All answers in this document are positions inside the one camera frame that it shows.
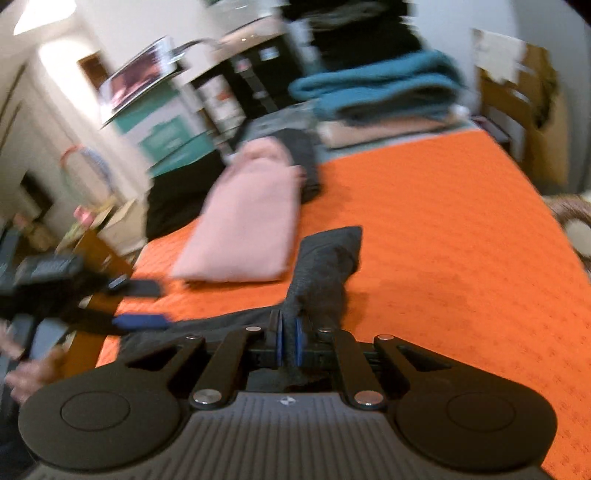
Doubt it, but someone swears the orange patterned table mat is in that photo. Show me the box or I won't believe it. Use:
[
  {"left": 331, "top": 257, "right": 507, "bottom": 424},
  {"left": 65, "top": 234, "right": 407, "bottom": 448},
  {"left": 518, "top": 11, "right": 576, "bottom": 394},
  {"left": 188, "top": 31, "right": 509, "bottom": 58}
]
[{"left": 94, "top": 128, "right": 591, "bottom": 480}]

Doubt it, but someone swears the black folded garment left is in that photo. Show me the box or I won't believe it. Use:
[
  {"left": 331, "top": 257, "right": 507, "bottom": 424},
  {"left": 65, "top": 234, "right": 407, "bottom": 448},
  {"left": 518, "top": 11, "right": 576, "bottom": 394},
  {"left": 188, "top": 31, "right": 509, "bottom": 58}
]
[{"left": 145, "top": 150, "right": 225, "bottom": 242}]

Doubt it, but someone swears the blue knitted sweater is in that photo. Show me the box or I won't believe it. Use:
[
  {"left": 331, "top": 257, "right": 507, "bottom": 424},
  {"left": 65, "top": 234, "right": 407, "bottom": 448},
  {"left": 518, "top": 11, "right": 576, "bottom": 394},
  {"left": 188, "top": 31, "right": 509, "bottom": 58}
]
[{"left": 290, "top": 50, "right": 465, "bottom": 125}]

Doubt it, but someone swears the teal cardboard box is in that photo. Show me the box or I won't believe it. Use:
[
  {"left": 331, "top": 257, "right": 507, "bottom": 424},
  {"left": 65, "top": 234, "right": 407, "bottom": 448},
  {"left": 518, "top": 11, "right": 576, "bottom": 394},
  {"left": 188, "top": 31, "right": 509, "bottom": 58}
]
[{"left": 113, "top": 82, "right": 215, "bottom": 177}]

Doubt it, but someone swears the black folded clothes stack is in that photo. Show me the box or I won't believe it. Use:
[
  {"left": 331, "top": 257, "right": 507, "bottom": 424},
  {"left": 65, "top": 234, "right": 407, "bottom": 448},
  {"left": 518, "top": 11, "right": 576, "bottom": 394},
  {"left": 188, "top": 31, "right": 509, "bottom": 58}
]
[{"left": 280, "top": 1, "right": 423, "bottom": 71}]

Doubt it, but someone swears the beige folded garment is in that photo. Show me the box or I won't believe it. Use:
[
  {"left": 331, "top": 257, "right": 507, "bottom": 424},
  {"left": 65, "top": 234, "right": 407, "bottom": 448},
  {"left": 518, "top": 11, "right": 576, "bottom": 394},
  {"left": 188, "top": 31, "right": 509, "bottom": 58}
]
[{"left": 317, "top": 104, "right": 470, "bottom": 149}]

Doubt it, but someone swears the tablet with cables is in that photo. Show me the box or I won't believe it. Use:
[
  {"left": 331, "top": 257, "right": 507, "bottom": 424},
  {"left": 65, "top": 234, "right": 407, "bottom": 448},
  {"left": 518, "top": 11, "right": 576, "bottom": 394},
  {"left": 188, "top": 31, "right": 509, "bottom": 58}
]
[{"left": 99, "top": 36, "right": 182, "bottom": 129}]

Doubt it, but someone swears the dark grey hood garment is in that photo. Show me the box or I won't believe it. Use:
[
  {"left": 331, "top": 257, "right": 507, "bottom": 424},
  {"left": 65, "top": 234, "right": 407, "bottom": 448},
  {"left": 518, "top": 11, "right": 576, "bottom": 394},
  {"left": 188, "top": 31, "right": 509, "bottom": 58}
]
[{"left": 243, "top": 128, "right": 322, "bottom": 204}]

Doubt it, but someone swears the person's left hand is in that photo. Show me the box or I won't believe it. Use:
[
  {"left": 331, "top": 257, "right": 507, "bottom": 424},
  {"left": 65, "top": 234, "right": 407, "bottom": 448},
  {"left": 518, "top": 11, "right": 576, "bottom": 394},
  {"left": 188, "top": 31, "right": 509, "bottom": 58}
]
[{"left": 1, "top": 319, "right": 67, "bottom": 405}]

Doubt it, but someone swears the colourful hoop ring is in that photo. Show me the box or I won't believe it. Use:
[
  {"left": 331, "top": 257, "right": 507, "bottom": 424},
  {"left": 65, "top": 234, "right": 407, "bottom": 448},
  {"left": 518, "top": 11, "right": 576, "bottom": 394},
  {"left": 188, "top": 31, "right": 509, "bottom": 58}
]
[{"left": 58, "top": 143, "right": 116, "bottom": 209}]

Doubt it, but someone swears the pink garment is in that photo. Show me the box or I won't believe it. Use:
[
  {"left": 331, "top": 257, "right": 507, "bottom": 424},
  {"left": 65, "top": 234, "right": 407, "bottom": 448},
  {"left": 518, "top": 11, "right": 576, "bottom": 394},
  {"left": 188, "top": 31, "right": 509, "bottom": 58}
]
[{"left": 170, "top": 137, "right": 305, "bottom": 282}]

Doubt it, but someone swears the brown paper bag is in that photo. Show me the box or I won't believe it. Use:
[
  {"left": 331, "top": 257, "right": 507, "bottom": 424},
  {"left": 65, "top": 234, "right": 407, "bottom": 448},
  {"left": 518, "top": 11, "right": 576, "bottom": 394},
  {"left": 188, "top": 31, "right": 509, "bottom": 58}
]
[{"left": 472, "top": 29, "right": 570, "bottom": 190}]

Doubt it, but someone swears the wooden chair left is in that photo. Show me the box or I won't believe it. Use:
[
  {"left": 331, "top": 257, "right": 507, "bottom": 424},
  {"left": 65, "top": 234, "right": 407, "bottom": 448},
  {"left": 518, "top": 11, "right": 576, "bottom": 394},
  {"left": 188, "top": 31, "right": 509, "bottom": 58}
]
[{"left": 57, "top": 230, "right": 133, "bottom": 378}]

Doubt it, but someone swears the round woven cushion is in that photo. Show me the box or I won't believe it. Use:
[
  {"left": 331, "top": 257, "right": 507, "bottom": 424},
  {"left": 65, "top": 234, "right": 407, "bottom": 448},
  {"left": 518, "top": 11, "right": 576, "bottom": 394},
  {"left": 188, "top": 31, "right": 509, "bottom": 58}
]
[{"left": 544, "top": 193, "right": 590, "bottom": 274}]

